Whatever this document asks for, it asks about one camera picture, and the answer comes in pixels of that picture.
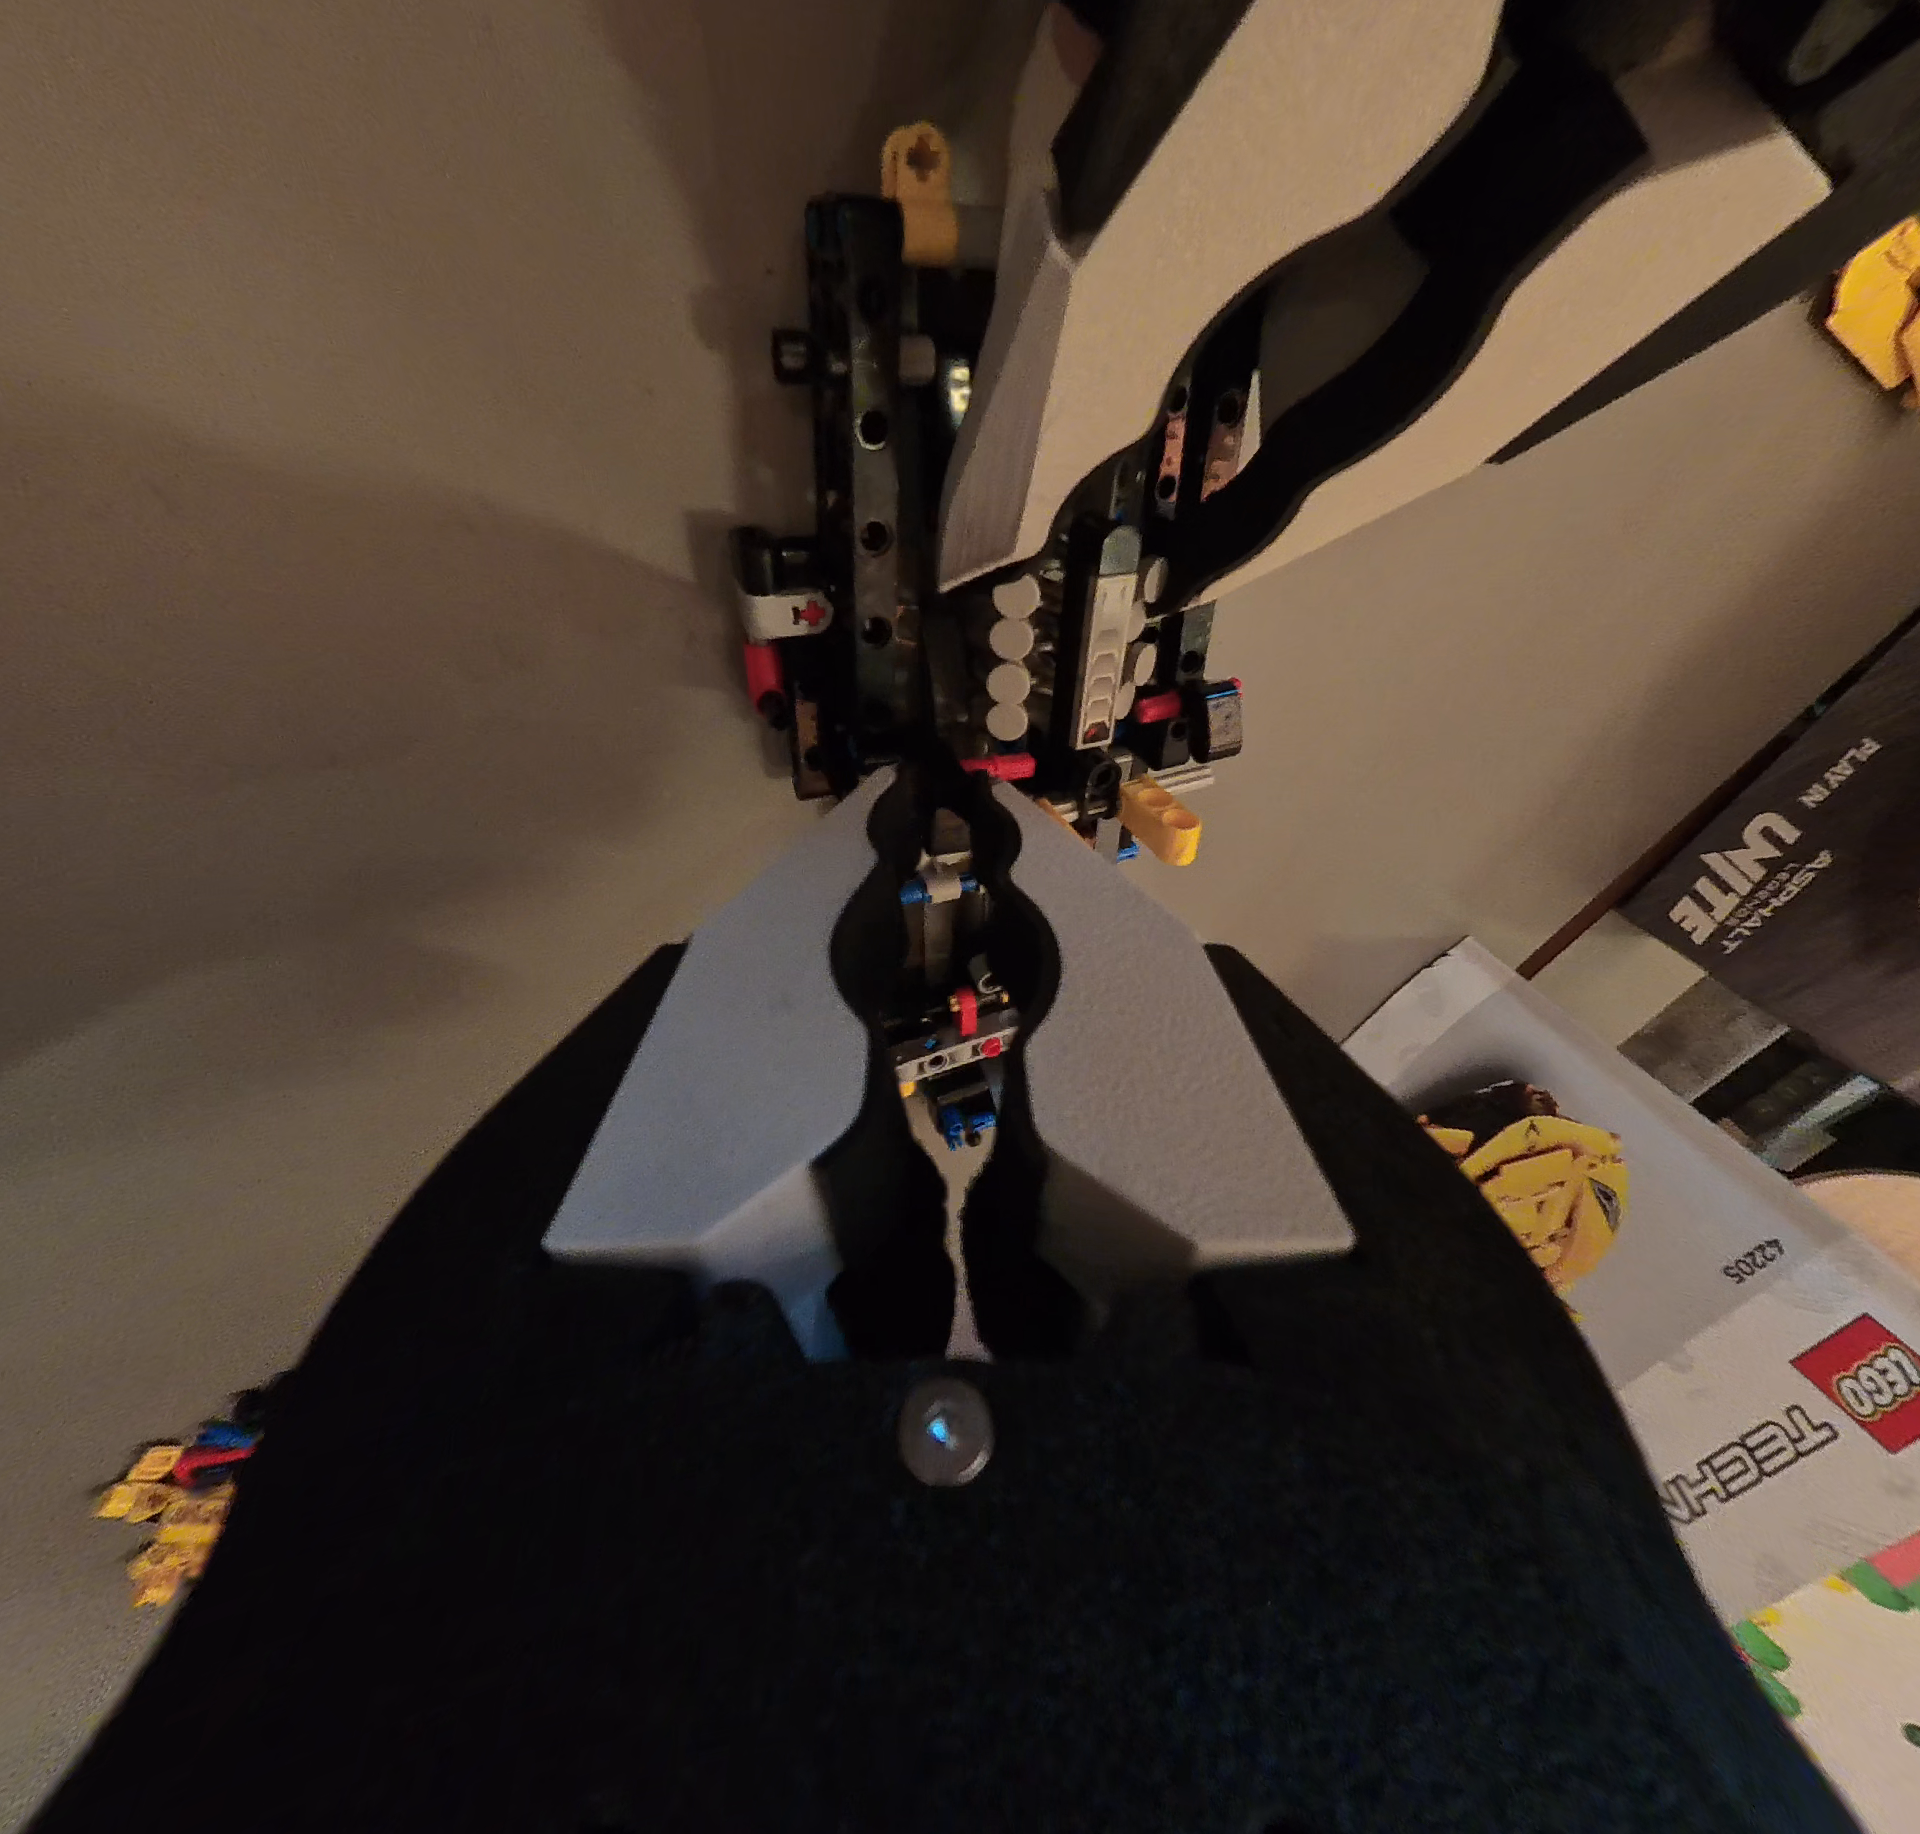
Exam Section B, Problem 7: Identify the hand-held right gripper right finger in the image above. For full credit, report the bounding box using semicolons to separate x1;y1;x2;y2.
960;775;1359;1359

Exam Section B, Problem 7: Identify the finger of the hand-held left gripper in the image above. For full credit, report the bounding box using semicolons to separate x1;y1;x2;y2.
940;0;1525;595
1177;48;1835;609

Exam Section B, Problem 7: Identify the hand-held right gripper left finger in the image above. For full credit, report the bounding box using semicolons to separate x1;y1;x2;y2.
546;771;960;1359

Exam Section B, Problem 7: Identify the brick-built toy car chassis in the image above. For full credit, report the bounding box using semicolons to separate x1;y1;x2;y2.
721;125;1245;1150

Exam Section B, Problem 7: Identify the grey desk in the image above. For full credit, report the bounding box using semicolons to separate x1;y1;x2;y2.
0;0;1920;1719

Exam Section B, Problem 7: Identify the toy car instruction booklet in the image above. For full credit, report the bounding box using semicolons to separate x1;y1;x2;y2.
1343;933;1920;1630

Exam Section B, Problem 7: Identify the dark toy car box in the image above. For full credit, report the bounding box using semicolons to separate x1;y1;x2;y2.
1518;621;1920;1174

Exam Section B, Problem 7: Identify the pile of loose bricks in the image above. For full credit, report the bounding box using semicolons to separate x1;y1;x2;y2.
93;1376;285;1609

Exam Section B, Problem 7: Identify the wooden table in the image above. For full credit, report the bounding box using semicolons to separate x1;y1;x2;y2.
1790;1168;1920;1232

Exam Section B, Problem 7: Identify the printed instruction sheet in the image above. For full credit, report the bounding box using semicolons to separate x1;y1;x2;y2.
1728;1537;1920;1834

